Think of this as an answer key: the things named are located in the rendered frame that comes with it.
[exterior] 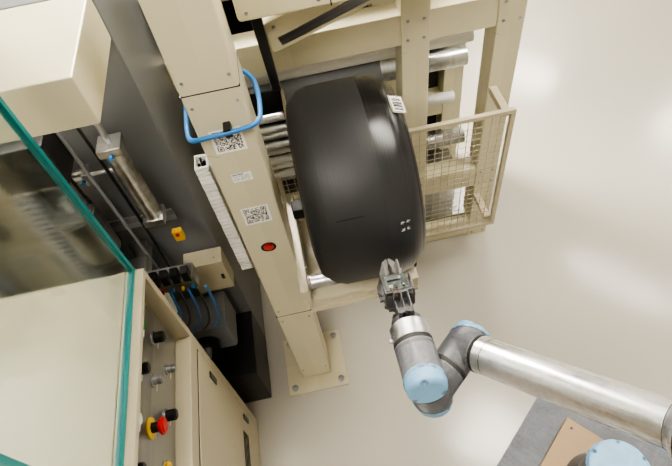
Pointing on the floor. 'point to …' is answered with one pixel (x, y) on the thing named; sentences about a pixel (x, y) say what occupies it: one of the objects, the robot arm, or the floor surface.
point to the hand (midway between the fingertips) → (387, 264)
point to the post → (163, 12)
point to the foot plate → (319, 374)
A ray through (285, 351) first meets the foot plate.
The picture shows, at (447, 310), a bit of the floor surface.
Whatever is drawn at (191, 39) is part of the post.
